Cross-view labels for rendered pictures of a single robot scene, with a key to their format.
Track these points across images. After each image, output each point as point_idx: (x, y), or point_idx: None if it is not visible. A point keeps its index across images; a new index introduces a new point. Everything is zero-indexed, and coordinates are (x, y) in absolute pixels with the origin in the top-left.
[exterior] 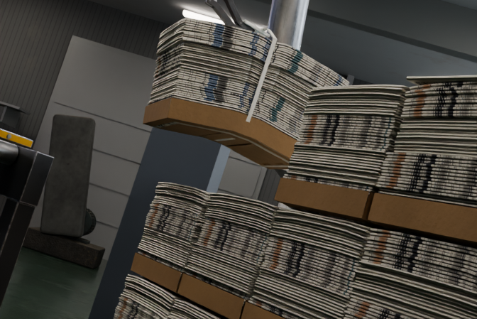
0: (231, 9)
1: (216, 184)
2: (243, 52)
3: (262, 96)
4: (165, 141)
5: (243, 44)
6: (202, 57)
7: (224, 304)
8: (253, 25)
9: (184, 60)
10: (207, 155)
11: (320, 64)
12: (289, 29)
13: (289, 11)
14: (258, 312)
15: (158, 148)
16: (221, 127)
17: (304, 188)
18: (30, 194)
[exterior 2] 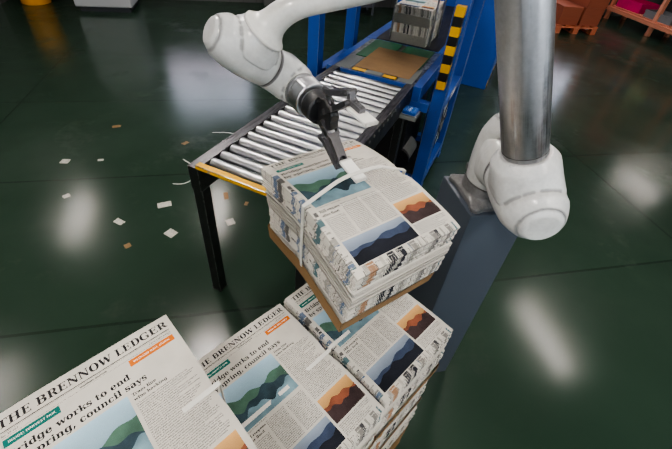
0: (331, 148)
1: (499, 240)
2: (288, 210)
3: (307, 252)
4: (445, 197)
5: (287, 202)
6: (274, 202)
7: None
8: (344, 168)
9: (268, 201)
10: (461, 224)
11: (333, 247)
12: (508, 133)
13: (504, 112)
14: None
15: (442, 200)
16: (290, 260)
17: None
18: None
